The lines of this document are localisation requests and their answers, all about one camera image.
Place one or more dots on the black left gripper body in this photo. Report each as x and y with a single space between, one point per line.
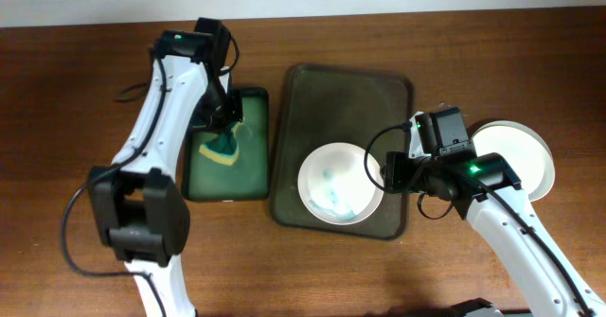
220 109

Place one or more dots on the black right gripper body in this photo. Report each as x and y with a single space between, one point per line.
409 173

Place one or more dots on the green yellow sponge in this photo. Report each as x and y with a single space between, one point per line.
223 149

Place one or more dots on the white plate pink rim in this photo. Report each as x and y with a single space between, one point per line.
339 184

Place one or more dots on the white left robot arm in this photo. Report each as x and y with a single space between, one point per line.
139 211

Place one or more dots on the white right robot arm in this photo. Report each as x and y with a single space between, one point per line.
487 193

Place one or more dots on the dark green water tray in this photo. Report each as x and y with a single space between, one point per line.
248 179

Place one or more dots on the large brown serving tray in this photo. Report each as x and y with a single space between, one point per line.
326 104

